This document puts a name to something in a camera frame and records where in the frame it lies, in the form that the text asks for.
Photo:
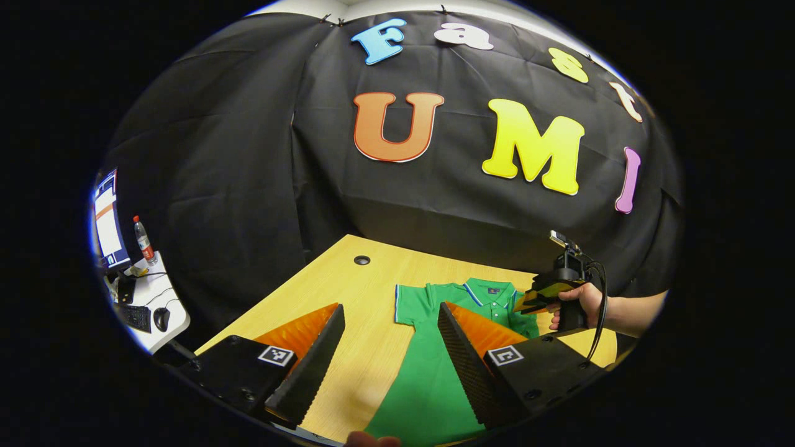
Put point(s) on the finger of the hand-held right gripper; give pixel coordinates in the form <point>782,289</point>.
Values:
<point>549,288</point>

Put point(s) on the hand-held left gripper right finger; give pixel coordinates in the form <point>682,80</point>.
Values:
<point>466,366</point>

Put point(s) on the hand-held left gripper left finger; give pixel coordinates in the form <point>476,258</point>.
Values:
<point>310,372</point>

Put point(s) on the green T-shirt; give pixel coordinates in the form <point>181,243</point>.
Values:
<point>428,379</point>

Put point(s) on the black table grommet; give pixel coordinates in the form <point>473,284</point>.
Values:
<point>362,260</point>

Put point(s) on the black computer mouse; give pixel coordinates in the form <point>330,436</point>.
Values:
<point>161,319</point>

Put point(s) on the white desk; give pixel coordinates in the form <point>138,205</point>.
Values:
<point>171,298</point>

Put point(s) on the black keyboard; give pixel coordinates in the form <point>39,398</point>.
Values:
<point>136,318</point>

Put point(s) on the black desk device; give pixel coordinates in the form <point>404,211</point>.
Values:
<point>126,290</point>

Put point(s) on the plastic drink bottle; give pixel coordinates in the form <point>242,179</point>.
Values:
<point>145,245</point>

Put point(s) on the computer monitor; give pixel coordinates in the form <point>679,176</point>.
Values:
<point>110,223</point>

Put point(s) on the row of black cloth clips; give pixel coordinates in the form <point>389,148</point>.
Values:
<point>443,9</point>

